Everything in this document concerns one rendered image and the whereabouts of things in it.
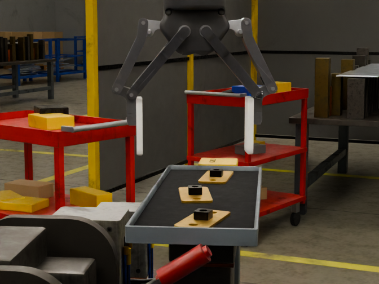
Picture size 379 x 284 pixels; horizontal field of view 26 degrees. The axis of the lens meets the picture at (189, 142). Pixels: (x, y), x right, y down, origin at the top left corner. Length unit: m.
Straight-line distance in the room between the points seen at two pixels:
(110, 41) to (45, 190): 2.12
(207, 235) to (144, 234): 0.07
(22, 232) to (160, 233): 0.16
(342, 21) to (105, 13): 3.30
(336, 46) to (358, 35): 0.25
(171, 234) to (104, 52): 4.97
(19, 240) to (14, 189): 3.28
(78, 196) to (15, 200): 0.28
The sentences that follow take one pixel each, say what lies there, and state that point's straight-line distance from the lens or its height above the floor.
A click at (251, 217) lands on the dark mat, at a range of 0.92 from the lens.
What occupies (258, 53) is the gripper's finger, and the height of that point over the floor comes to 1.34.
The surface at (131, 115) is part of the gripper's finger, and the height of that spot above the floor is 1.26.
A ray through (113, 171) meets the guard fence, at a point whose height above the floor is 0.29.
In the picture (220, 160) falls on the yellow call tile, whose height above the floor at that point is 1.16.
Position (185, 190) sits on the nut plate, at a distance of 1.05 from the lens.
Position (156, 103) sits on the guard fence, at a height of 0.72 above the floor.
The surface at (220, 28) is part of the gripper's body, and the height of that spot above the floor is 1.37.
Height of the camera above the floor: 1.38
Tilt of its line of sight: 8 degrees down
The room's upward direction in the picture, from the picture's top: straight up
